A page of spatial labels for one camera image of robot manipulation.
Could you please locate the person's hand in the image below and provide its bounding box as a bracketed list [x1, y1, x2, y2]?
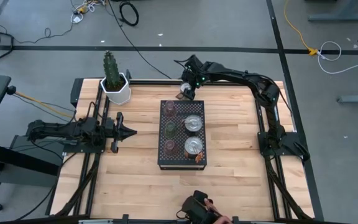
[203, 198, 222, 218]

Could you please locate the black aluminium table frame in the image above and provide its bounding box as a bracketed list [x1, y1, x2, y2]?
[47, 77, 316, 224]

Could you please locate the thin black floor cable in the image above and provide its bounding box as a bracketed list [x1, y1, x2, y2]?
[12, 21, 76, 45]

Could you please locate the person's forearm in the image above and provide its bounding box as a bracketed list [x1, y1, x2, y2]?
[211, 214, 234, 224]

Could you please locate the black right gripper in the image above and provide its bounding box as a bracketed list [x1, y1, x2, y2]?
[181, 55, 206, 101]

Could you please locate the white floor cable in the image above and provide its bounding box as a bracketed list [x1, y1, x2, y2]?
[317, 40, 358, 75]

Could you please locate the long black floor cable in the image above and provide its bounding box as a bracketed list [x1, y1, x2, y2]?
[107, 0, 172, 80]

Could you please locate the small clear glass cup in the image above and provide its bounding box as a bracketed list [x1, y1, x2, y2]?
[163, 121, 178, 140]

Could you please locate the tin candle with white tag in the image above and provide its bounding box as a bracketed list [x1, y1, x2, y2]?
[180, 114, 204, 135]

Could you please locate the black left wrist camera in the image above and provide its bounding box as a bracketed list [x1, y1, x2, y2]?
[102, 119, 115, 134]

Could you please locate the white and yellow cable bundle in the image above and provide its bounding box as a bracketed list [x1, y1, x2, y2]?
[72, 0, 107, 15]

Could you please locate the coiled black cable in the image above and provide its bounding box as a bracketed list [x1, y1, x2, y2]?
[119, 1, 140, 27]

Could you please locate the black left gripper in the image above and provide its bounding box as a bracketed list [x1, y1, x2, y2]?
[102, 111, 138, 154]

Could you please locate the yellow extension cable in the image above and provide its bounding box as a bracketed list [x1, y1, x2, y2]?
[283, 0, 319, 57]

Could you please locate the black perforated metal shelf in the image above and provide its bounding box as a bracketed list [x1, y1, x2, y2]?
[157, 99, 208, 171]

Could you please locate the black hand-held device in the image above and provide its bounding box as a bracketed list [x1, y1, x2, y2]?
[176, 190, 220, 224]

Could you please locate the grey desk foot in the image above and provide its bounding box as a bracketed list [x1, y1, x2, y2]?
[308, 0, 358, 23]
[336, 95, 358, 104]

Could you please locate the tin candle with orange tag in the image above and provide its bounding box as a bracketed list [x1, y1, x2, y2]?
[183, 136, 205, 164]

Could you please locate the white hexagonal plant pot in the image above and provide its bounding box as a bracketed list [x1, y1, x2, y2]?
[99, 72, 132, 106]

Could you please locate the green cactus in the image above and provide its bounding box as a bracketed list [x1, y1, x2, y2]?
[103, 50, 122, 90]

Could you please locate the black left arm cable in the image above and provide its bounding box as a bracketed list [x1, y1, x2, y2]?
[84, 101, 101, 121]

